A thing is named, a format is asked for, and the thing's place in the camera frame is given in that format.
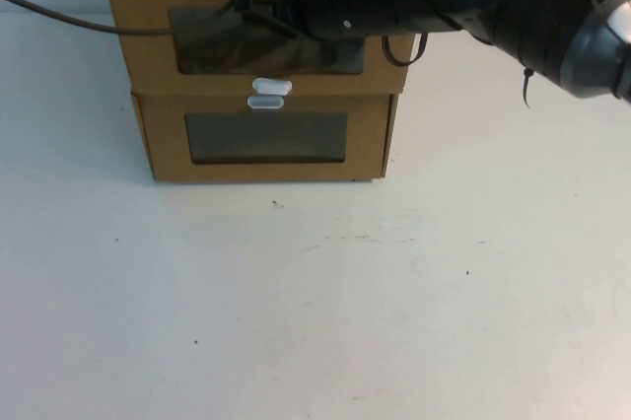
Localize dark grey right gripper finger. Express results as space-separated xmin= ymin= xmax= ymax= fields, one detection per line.
xmin=243 ymin=9 xmax=303 ymax=42

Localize brown cardboard shoe box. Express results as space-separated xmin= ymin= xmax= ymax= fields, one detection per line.
xmin=102 ymin=0 xmax=416 ymax=99
xmin=129 ymin=89 xmax=400 ymax=183

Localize black zip tie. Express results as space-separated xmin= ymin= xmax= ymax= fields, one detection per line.
xmin=520 ymin=66 xmax=535 ymax=111

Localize white plastic box handle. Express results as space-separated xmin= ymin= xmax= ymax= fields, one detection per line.
xmin=250 ymin=75 xmax=294 ymax=95

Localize thin black cable loop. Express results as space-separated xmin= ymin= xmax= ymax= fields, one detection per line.
xmin=381 ymin=33 xmax=429 ymax=68

